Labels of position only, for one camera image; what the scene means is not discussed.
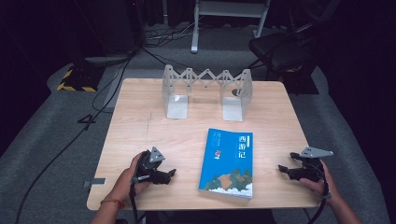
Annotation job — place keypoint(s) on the black chair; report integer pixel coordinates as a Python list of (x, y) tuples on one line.
[(280, 49)]

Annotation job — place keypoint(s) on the person's right hand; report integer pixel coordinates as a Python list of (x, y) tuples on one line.
[(323, 188)]

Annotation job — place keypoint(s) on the grey tape strip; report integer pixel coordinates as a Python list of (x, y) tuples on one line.
[(95, 182)]

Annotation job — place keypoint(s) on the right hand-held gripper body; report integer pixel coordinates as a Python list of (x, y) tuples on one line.
[(313, 168)]

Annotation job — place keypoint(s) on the white metal stand frame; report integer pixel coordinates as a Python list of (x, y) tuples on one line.
[(229, 9)]

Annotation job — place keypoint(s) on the grey expandable metal book stand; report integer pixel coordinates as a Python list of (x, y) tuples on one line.
[(177, 105)]

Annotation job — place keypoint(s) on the person's left hand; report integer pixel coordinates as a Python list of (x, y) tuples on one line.
[(124, 186)]

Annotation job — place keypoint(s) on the yellow and black striped base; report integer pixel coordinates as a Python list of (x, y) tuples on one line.
[(79, 81)]

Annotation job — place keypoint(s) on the blue paperback book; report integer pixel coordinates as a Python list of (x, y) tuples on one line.
[(227, 161)]

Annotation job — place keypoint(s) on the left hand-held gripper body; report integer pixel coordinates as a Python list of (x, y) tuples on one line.
[(146, 165)]

